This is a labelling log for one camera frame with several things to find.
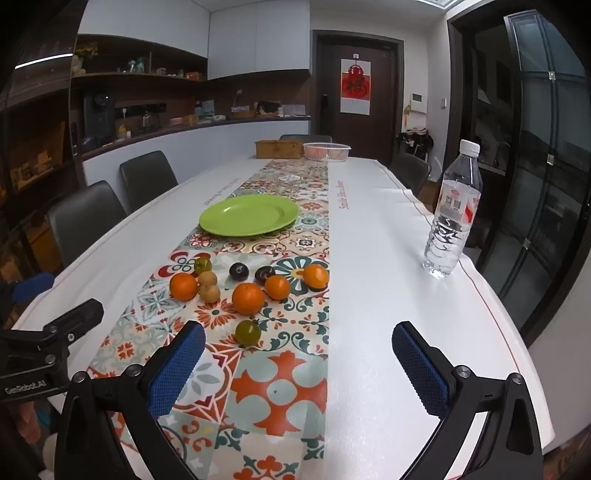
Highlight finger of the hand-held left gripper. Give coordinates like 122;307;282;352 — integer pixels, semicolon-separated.
11;272;55;303
0;298;105;367

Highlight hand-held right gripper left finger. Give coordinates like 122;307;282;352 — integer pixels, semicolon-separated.
54;320;207;480

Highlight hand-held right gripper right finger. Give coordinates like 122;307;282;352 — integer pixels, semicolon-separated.
392;320;544;480

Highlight large orange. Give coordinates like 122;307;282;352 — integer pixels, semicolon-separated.
232;282;266;316

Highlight green plate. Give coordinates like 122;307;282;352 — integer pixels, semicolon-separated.
199;194;300;237

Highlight patterned table runner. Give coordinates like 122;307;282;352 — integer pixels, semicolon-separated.
85;159;331;480

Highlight clear water bottle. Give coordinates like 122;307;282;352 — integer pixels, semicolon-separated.
422;139;484;279

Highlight black coffee machine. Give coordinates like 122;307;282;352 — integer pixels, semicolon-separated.
83;92;116;144

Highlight black bag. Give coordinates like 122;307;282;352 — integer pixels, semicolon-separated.
399;131;435;160

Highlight glass sliding door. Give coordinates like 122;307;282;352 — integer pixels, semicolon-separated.
475;11;591;333

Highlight dark wooden door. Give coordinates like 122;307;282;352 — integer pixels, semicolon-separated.
316;30;400;162

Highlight wooden wall shelf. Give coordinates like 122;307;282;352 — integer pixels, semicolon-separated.
69;34;208;95

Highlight red wall calendar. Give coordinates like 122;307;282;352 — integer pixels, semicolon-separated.
341;58;371;115

